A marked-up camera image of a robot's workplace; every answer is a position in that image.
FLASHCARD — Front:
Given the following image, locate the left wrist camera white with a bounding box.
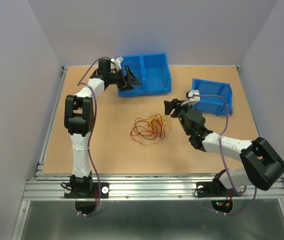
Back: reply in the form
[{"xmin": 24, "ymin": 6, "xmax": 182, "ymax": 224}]
[{"xmin": 110, "ymin": 56, "xmax": 124, "ymax": 71}]

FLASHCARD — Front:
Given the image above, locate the blue double bin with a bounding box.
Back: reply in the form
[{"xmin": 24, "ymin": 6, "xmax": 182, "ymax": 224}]
[{"xmin": 118, "ymin": 52, "xmax": 172, "ymax": 98}]

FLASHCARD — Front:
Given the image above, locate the yellow wire tangle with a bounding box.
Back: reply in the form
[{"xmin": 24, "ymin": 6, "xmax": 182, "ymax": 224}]
[{"xmin": 145, "ymin": 114, "xmax": 172, "ymax": 131}]

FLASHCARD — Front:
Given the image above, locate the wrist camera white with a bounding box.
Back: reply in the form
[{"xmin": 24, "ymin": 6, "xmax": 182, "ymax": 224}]
[
  {"xmin": 110, "ymin": 56, "xmax": 124, "ymax": 71},
  {"xmin": 181, "ymin": 90, "xmax": 201, "ymax": 106}
]

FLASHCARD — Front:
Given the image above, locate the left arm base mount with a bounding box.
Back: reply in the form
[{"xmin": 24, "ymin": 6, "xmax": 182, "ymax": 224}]
[{"xmin": 61, "ymin": 182, "xmax": 110, "ymax": 199}]

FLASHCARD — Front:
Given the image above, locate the blue single bin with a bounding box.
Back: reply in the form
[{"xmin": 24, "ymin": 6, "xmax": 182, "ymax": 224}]
[{"xmin": 191, "ymin": 78, "xmax": 233, "ymax": 116}]

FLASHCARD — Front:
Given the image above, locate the red wire tangle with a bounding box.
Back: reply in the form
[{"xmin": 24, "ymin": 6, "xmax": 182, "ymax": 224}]
[{"xmin": 129, "ymin": 113, "xmax": 173, "ymax": 146}]

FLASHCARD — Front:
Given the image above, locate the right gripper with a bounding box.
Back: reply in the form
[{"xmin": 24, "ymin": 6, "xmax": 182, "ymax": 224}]
[{"xmin": 164, "ymin": 98, "xmax": 194, "ymax": 136}]

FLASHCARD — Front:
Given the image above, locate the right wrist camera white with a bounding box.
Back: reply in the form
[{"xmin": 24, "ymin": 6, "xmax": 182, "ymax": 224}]
[{"xmin": 181, "ymin": 90, "xmax": 201, "ymax": 106}]

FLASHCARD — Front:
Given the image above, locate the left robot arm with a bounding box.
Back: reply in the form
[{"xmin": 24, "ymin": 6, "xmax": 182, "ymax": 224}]
[{"xmin": 61, "ymin": 56, "xmax": 141, "ymax": 199}]

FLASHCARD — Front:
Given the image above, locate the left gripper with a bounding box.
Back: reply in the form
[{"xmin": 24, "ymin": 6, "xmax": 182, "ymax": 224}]
[{"xmin": 107, "ymin": 64, "xmax": 141, "ymax": 92}]

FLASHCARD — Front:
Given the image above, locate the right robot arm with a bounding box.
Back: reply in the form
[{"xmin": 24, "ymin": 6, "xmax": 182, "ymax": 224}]
[{"xmin": 164, "ymin": 98, "xmax": 284, "ymax": 198}]

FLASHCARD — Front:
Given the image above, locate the aluminium rail frame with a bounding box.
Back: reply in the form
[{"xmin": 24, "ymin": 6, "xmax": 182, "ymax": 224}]
[{"xmin": 11, "ymin": 65, "xmax": 284, "ymax": 240}]

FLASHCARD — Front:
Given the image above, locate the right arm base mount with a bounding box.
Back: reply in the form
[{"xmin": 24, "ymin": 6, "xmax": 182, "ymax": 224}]
[{"xmin": 193, "ymin": 181, "xmax": 239, "ymax": 198}]

